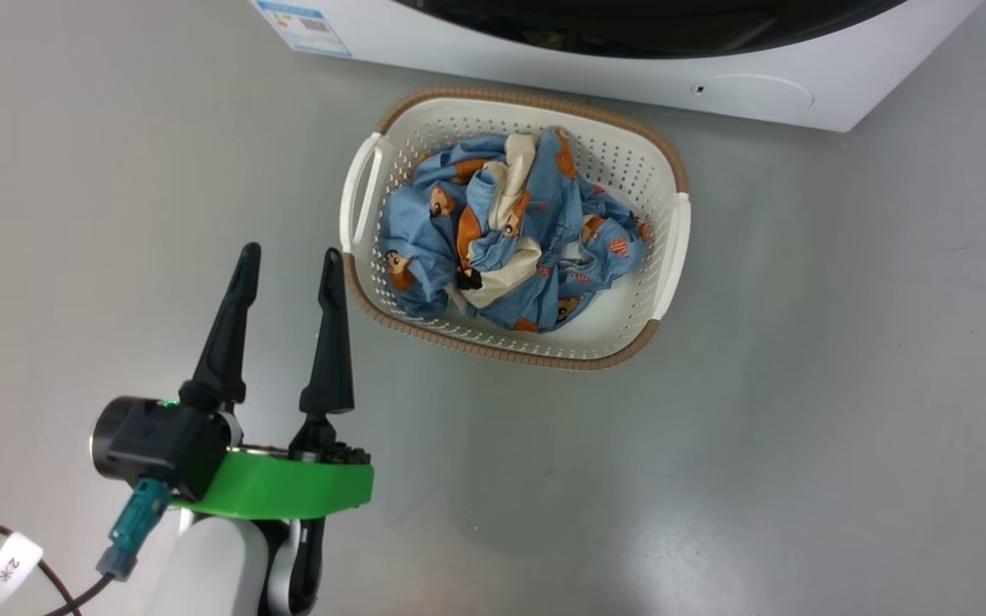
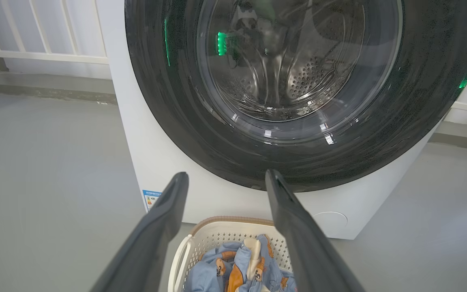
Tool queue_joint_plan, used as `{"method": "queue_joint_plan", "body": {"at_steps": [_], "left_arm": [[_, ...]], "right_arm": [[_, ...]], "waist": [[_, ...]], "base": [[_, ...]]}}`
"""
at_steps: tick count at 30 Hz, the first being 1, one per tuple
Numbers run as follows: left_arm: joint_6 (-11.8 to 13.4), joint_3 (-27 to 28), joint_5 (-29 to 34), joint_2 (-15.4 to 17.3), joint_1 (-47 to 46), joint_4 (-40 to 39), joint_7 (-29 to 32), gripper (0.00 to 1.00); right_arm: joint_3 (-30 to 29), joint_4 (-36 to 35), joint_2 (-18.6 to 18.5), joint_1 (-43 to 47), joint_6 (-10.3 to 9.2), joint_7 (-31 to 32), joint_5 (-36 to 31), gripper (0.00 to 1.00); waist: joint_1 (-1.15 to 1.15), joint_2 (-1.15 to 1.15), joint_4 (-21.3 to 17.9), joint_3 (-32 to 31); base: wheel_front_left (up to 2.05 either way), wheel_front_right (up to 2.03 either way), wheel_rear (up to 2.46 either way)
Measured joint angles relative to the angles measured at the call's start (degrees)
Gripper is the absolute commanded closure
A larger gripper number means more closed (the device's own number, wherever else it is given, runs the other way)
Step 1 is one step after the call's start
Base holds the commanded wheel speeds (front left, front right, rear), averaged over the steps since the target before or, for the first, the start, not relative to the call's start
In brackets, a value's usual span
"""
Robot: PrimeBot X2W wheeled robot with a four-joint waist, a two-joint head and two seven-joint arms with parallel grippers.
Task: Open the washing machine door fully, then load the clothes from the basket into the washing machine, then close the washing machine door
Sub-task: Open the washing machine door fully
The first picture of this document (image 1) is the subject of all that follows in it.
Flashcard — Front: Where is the round white filter cover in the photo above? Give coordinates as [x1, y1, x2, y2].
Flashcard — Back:
[690, 74, 815, 112]

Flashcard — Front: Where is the white front-load washing machine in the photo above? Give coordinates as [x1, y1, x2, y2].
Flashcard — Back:
[249, 0, 986, 133]

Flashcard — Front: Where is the left cable with teal connector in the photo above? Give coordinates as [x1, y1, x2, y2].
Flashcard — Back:
[0, 477, 173, 616]

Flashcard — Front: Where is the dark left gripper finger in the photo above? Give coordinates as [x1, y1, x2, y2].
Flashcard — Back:
[288, 247, 356, 450]
[178, 242, 262, 413]

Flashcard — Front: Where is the blue bear print garment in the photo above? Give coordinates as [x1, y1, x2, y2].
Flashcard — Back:
[377, 128, 584, 322]
[493, 127, 650, 333]

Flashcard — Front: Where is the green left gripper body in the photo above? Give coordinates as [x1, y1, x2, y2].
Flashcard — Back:
[169, 438, 375, 521]

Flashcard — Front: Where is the blue energy label sticker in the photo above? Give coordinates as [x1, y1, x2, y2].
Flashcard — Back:
[253, 0, 353, 58]

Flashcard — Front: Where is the white perforated laundry basket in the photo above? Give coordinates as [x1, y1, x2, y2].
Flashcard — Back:
[339, 86, 692, 371]

